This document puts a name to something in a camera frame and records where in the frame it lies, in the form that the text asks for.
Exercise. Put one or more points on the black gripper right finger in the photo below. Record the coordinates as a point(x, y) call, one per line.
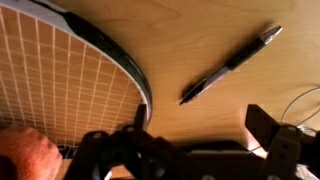
point(283, 150)

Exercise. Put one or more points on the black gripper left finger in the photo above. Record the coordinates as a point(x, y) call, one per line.
point(141, 116)

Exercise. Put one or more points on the black pen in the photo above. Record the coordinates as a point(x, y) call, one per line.
point(233, 63)

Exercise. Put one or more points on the orange terry towel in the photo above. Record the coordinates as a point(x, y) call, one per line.
point(26, 153)

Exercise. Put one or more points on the tennis racket with white frame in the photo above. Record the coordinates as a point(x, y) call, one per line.
point(60, 83)

